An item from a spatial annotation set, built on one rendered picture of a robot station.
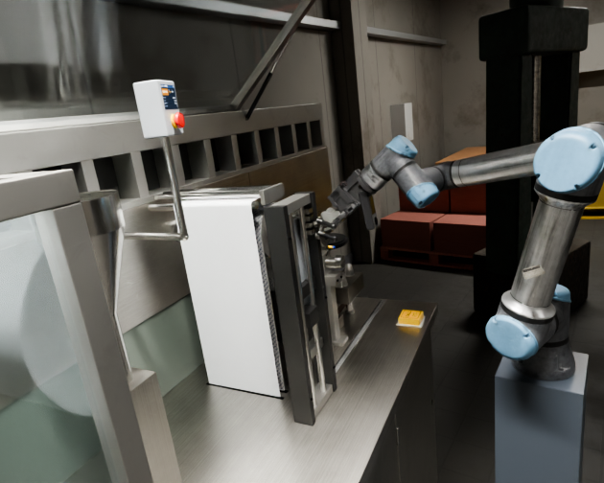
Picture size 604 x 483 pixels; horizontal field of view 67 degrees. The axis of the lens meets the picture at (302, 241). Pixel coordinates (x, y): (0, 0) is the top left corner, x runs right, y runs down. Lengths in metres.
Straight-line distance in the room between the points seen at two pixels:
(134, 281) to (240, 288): 0.28
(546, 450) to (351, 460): 0.57
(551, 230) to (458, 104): 6.67
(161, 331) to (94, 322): 0.89
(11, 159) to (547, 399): 1.33
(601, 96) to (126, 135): 6.71
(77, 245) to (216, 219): 0.72
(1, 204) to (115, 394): 0.21
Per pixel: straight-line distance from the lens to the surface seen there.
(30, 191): 0.43
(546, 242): 1.07
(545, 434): 1.41
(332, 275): 1.39
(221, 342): 1.30
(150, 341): 1.33
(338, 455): 1.10
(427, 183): 1.22
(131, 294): 1.26
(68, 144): 1.16
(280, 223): 0.96
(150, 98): 0.90
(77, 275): 0.46
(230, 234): 1.14
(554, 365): 1.34
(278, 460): 1.11
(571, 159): 1.00
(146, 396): 0.97
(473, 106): 7.62
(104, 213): 0.82
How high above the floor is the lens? 1.62
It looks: 16 degrees down
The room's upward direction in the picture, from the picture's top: 7 degrees counter-clockwise
